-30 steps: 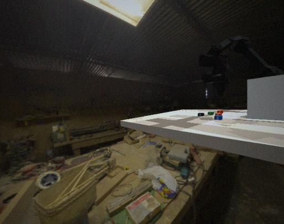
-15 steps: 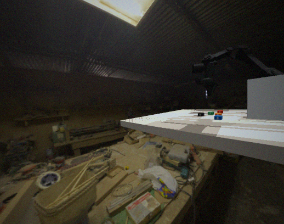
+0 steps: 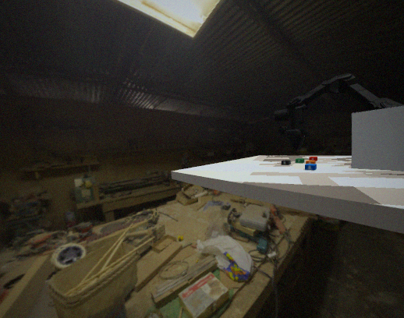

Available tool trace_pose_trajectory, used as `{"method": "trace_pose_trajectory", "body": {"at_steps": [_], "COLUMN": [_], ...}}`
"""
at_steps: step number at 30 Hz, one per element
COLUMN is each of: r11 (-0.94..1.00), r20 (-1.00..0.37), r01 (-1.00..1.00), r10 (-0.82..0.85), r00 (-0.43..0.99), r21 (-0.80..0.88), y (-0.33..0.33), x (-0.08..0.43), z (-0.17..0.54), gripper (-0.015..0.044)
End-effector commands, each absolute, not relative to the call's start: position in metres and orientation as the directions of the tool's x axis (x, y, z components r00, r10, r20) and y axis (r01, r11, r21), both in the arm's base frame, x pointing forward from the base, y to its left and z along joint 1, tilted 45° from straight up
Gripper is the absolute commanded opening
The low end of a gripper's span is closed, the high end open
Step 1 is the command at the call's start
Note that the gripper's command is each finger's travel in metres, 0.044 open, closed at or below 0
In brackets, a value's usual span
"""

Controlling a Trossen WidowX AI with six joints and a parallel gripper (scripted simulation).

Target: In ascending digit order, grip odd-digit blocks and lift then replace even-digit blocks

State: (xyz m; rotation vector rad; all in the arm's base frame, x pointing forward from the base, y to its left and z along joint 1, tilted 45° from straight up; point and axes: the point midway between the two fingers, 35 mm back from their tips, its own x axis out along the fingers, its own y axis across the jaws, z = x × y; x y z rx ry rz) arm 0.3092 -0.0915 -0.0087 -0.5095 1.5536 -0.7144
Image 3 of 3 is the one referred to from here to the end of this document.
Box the blue digit block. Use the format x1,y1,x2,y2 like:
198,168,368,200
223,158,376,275
305,164,317,170

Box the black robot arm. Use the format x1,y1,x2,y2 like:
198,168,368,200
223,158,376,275
275,73,404,122

